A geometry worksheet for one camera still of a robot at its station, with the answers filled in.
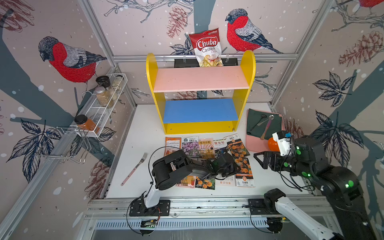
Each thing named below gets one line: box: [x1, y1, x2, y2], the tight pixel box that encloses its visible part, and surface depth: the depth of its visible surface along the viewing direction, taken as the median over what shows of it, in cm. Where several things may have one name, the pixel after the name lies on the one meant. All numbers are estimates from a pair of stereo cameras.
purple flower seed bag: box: [181, 136, 200, 157], surface depth 97 cm
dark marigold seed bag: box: [195, 176, 216, 190], surface depth 83 cm
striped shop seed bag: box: [198, 138, 215, 159], surface depth 97 cm
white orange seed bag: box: [164, 137, 182, 157], surface depth 100 cm
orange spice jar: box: [74, 114, 96, 131], surface depth 62 cm
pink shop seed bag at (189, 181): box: [176, 175, 196, 189], surface depth 83 cm
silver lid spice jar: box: [95, 86, 115, 109], surface depth 74 cm
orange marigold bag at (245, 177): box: [235, 157, 256, 188], surface depth 85 cm
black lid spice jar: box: [95, 75, 111, 88], surface depth 75 cm
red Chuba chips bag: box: [189, 28, 224, 67], surface depth 85 cm
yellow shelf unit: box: [146, 50, 256, 135], surface depth 97 cm
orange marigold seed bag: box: [223, 133, 251, 160], surface depth 99 cm
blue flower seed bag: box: [213, 139, 228, 154], surface depth 100 cm
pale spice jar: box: [112, 75, 124, 91], surface depth 87 cm
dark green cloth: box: [246, 108, 282, 140], surface depth 111 cm
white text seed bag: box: [215, 173, 236, 186], surface depth 83 cm
